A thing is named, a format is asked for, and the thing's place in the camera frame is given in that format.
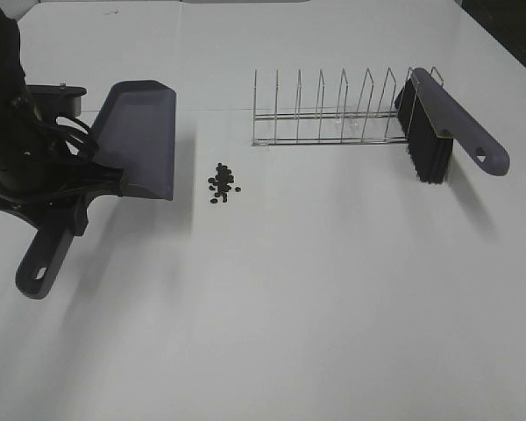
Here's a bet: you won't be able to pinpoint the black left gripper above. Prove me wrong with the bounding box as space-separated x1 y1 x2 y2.
0 87 99 228

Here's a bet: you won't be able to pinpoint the purple plastic dustpan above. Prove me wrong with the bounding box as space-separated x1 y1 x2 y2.
15 80 177 299

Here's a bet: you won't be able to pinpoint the pile of coffee beans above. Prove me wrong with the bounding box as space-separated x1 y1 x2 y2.
207 162 242 204

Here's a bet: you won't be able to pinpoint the purple hand brush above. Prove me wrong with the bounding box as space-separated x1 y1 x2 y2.
394 68 510 184

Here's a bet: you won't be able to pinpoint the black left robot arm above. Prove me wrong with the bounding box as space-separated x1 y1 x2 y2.
0 8 124 236

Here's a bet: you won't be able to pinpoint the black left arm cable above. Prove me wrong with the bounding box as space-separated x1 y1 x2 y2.
34 114 101 164

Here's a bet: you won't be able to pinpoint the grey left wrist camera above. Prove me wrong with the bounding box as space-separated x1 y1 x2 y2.
27 84 87 119

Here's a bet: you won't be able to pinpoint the chrome wire dish rack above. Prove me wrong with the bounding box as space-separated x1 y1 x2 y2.
251 67 417 146

